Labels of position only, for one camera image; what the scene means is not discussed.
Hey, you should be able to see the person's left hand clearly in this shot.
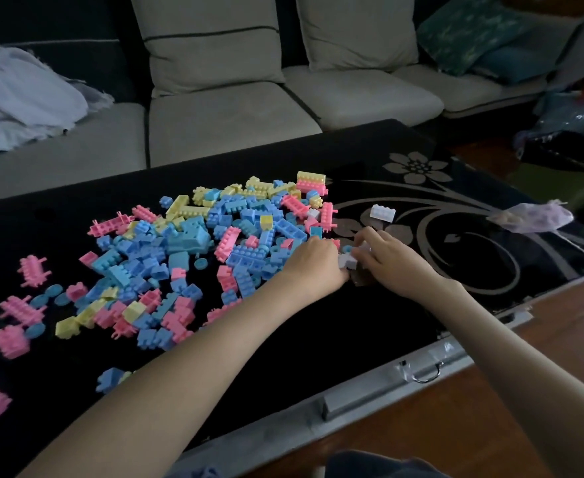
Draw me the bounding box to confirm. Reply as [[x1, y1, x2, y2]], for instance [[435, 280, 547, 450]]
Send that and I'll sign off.
[[279, 237, 350, 304]]

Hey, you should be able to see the person's right hand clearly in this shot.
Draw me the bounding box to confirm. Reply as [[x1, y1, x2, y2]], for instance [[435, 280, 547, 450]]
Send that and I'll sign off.
[[352, 226, 452, 302]]

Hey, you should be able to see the pile of colorful blocks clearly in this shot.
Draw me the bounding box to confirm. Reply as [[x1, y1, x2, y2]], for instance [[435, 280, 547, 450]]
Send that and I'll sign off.
[[0, 170, 398, 422]]

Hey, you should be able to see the person's left forearm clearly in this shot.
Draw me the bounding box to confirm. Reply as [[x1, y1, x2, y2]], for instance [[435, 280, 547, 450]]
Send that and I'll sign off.
[[18, 278, 323, 478]]

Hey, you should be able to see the person's right forearm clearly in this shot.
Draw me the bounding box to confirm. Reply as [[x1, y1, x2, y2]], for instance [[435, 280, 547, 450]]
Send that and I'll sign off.
[[431, 278, 584, 478]]

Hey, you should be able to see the person's right leg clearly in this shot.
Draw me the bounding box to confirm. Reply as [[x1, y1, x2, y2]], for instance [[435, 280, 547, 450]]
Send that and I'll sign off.
[[324, 450, 452, 478]]

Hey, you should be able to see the black glass coffee table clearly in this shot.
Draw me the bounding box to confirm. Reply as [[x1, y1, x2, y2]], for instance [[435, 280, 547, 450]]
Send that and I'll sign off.
[[0, 119, 584, 478]]

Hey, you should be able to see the lavender plastic bag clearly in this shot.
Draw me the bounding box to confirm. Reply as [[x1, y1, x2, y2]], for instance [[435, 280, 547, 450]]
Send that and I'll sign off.
[[486, 199, 575, 234]]

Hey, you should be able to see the grey sofa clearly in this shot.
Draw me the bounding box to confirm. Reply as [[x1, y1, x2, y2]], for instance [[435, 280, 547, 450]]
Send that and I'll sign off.
[[0, 0, 584, 204]]

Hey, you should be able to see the clear plastic bag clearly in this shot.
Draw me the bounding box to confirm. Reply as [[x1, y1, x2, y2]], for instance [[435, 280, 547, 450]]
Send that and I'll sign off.
[[513, 82, 584, 170]]

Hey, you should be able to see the blue cushion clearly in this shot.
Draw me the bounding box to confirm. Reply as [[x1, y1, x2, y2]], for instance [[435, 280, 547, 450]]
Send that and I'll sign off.
[[471, 44, 559, 86]]

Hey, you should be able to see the beige back cushion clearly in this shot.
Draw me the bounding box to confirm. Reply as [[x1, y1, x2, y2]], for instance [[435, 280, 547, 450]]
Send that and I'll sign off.
[[129, 0, 285, 99], [294, 0, 420, 73]]

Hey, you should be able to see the teal patterned cushion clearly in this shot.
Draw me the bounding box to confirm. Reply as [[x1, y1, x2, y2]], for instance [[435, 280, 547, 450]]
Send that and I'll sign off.
[[416, 0, 537, 77]]

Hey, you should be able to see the crumpled white cloth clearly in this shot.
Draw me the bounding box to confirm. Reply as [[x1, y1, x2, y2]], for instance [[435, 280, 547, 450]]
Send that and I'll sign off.
[[0, 44, 115, 161]]

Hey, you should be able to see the dark back cushion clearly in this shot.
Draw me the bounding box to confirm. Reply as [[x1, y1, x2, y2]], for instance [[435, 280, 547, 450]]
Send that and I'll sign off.
[[0, 0, 141, 103]]

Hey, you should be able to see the metal drawer handle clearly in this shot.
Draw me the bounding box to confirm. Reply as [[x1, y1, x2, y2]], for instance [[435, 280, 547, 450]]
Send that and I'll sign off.
[[406, 362, 443, 385]]

